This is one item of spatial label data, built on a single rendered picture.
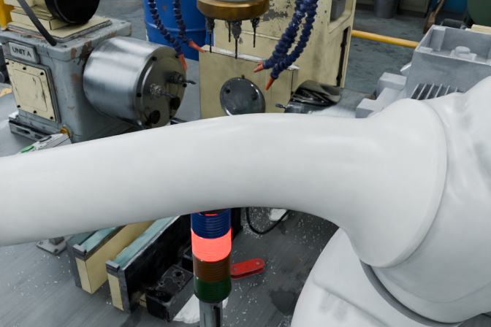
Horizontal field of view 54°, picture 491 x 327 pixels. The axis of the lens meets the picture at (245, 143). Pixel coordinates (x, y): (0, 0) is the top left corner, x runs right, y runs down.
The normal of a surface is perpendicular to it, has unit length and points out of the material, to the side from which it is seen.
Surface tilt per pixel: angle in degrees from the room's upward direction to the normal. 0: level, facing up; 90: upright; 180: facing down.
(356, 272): 71
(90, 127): 90
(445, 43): 90
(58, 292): 0
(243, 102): 90
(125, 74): 51
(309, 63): 90
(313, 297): 43
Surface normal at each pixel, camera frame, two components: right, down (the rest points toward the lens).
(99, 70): -0.40, -0.06
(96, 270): 0.88, 0.27
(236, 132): -0.18, -0.59
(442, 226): -0.15, 0.29
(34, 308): 0.02, -0.85
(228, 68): -0.48, 0.46
